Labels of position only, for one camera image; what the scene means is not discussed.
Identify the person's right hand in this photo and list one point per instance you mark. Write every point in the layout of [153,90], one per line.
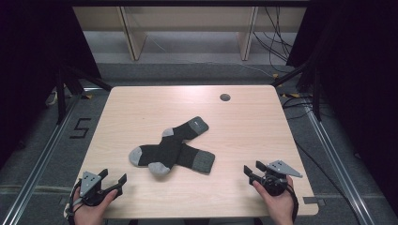
[280,209]

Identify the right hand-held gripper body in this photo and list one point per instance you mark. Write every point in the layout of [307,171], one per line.
[275,184]

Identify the person's left hand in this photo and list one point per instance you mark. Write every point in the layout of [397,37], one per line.
[90,215]

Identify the beige wooden shelf unit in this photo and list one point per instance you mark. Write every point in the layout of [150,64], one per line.
[134,43]

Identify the black sock with grey toe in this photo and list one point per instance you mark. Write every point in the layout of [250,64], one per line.
[194,157]
[175,146]

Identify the black tape floor marking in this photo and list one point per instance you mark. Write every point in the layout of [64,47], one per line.
[80,128]

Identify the black metal stand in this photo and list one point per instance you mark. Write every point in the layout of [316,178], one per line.
[61,97]
[316,100]

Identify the yellow tape piece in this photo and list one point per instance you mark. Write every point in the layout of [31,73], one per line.
[292,95]

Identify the dark curtain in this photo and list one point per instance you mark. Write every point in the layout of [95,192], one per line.
[359,78]
[28,62]

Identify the grey tape strip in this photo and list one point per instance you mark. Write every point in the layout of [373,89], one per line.
[314,200]

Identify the grey round table grommet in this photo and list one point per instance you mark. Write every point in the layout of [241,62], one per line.
[225,97]

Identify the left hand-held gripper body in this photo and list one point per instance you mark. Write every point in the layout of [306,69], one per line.
[89,184]

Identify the aluminium floor rail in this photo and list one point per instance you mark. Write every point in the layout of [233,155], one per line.
[37,170]
[338,162]

